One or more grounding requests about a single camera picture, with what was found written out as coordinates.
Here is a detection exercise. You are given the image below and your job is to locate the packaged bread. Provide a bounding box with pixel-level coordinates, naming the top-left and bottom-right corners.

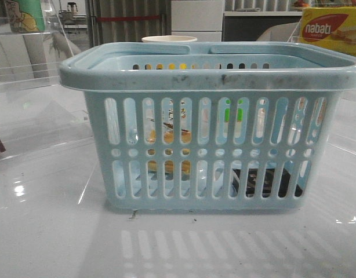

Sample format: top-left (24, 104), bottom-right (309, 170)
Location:
top-left (127, 115), bottom-right (209, 179)

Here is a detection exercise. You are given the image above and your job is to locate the light blue plastic basket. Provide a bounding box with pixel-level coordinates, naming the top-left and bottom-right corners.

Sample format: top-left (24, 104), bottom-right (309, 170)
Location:
top-left (59, 42), bottom-right (356, 211)

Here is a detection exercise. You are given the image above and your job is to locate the white paper cup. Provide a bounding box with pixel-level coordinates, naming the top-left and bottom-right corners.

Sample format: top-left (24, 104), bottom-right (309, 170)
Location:
top-left (141, 35), bottom-right (198, 43)

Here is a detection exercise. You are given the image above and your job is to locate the white drawer cabinet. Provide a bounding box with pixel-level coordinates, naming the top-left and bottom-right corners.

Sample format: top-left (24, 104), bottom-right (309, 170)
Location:
top-left (171, 1), bottom-right (225, 42)

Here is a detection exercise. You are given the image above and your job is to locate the clear acrylic shelf left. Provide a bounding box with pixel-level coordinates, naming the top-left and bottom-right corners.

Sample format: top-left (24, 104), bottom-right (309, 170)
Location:
top-left (0, 1), bottom-right (91, 160)

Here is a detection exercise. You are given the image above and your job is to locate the yellow nabati wafer box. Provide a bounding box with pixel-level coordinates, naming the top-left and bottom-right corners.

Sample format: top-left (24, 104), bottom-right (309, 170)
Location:
top-left (298, 6), bottom-right (356, 56)

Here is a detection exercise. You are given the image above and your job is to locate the green cartoon snack bag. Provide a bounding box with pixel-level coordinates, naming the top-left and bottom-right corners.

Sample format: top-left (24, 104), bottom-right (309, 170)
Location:
top-left (4, 0), bottom-right (45, 33)

